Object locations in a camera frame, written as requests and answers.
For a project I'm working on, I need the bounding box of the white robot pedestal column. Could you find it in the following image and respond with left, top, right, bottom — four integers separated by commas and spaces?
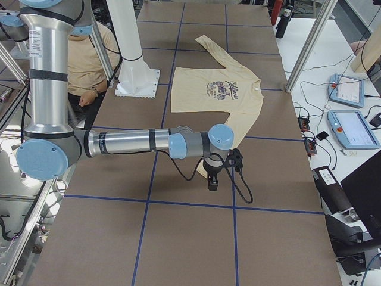
107, 0, 160, 98

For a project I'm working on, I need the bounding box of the far blue teach pendant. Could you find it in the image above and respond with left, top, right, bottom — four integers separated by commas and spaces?
328, 73, 365, 108

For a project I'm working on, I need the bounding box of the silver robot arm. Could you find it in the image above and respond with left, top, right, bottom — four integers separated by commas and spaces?
15, 1, 234, 191

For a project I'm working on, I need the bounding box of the black water bottle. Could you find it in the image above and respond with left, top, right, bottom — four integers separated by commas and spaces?
275, 8, 292, 39

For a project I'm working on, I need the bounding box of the black box with label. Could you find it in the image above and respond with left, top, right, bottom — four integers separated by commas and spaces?
312, 166, 352, 213

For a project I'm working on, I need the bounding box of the black monitor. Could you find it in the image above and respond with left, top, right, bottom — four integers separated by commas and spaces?
341, 152, 381, 238

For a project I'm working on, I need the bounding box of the blue teach pendant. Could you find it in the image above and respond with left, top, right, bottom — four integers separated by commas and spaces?
328, 73, 365, 108
327, 110, 380, 150

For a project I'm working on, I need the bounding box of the red bottle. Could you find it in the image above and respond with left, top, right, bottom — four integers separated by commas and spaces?
270, 0, 283, 26

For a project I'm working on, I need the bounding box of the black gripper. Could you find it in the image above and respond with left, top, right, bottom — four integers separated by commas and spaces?
202, 158, 224, 191

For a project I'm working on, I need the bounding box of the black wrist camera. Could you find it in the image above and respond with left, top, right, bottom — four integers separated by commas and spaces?
226, 148, 243, 173

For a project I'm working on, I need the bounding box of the near blue teach pendant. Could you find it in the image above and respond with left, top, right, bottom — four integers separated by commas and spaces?
327, 110, 380, 150

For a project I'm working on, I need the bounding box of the black orange electronics module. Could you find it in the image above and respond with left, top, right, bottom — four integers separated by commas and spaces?
298, 116, 317, 157

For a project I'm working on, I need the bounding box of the cream long-sleeve printed shirt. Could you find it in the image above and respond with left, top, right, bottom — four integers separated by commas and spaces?
170, 35, 264, 177

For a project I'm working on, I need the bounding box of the aluminium frame post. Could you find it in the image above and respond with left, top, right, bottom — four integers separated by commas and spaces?
285, 0, 338, 93

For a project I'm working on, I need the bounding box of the seated person in beige shirt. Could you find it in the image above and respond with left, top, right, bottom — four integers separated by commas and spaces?
68, 35, 108, 129

